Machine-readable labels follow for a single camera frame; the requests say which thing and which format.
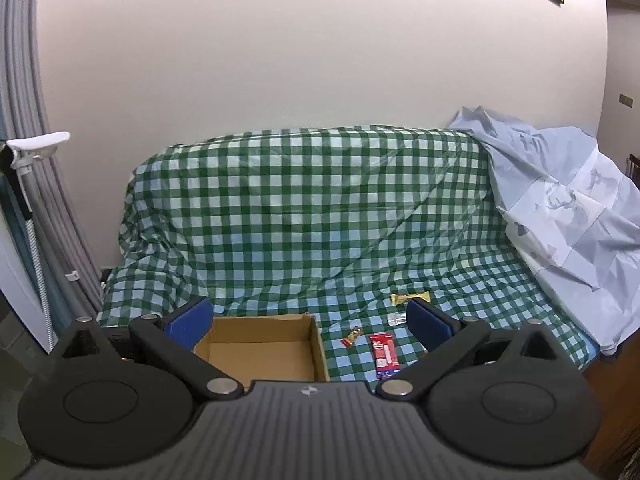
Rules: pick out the gold snack bar wrapper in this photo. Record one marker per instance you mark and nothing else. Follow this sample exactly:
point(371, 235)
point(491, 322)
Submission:
point(410, 298)

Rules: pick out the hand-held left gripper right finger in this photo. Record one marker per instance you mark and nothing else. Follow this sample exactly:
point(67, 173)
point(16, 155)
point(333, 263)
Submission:
point(428, 327)

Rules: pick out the long red white snack packet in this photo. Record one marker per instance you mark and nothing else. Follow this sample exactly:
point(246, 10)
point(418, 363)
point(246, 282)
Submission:
point(385, 356)

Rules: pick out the dark wooden chair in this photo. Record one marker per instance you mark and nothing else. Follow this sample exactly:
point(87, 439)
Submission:
point(635, 167)

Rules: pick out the light blue sheet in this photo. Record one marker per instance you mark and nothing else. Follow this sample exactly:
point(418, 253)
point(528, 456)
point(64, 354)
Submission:
point(560, 200)

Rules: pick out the cardboard box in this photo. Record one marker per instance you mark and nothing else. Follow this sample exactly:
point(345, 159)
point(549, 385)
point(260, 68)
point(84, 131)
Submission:
point(260, 356)

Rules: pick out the small red gold candy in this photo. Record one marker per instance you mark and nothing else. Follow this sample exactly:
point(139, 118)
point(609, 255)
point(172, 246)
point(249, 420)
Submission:
point(352, 337)

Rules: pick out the green checked sofa cover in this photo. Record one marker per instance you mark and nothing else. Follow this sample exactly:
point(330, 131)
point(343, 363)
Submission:
point(310, 220)

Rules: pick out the wall switch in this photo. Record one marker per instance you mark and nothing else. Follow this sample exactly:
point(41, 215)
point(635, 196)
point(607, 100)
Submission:
point(626, 100)

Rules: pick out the grey curtain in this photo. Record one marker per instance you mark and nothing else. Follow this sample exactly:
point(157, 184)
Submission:
point(40, 60)

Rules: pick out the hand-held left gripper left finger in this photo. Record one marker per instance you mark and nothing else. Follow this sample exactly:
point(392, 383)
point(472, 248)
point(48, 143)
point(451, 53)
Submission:
point(190, 324)

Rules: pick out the white curtain clip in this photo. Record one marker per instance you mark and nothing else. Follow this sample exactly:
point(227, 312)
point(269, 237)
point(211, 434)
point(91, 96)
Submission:
point(73, 275)

